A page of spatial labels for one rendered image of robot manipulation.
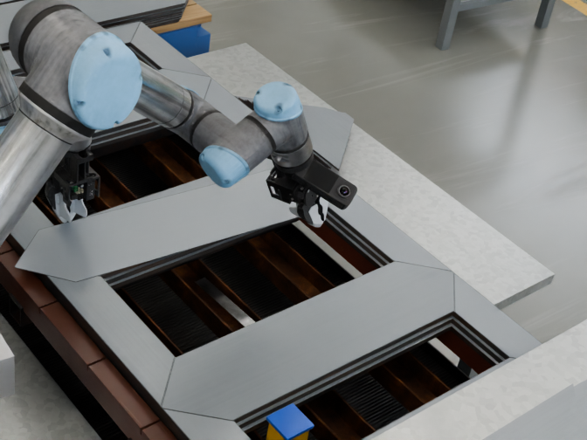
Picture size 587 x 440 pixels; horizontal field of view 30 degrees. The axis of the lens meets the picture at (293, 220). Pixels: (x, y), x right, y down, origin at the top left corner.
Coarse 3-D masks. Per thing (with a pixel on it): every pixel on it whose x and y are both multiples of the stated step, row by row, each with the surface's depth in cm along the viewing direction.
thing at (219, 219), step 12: (192, 192) 243; (204, 192) 244; (192, 204) 239; (204, 204) 240; (216, 204) 241; (204, 216) 237; (216, 216) 237; (228, 216) 238; (216, 228) 234; (228, 228) 235; (240, 228) 235
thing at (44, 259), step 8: (40, 232) 225; (32, 240) 222; (40, 240) 223; (32, 248) 220; (40, 248) 221; (48, 248) 221; (24, 256) 218; (32, 256) 218; (40, 256) 219; (48, 256) 219; (56, 256) 219; (32, 264) 217; (40, 264) 217; (48, 264) 217; (56, 264) 218; (64, 264) 218; (40, 272) 215; (48, 272) 215; (56, 272) 215; (64, 272) 216; (72, 280) 214
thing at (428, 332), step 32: (128, 128) 262; (160, 128) 267; (160, 192) 241; (192, 256) 230; (384, 256) 235; (448, 320) 222; (384, 352) 212; (480, 352) 218; (320, 384) 203; (160, 416) 193; (256, 416) 195
